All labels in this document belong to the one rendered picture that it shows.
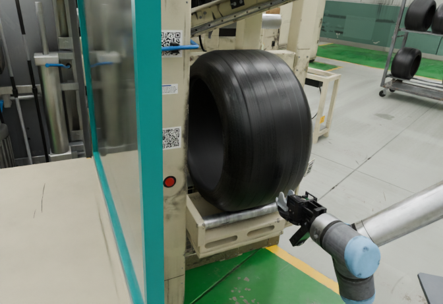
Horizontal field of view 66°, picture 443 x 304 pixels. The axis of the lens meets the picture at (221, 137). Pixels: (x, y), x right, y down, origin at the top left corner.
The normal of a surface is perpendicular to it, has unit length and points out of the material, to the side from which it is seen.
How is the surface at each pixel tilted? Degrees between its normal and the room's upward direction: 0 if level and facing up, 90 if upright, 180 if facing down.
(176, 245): 90
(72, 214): 0
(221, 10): 90
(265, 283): 0
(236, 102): 60
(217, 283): 0
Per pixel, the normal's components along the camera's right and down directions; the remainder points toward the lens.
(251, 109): 0.12, -0.18
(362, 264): 0.40, 0.20
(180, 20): 0.43, 0.40
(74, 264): 0.06, -0.91
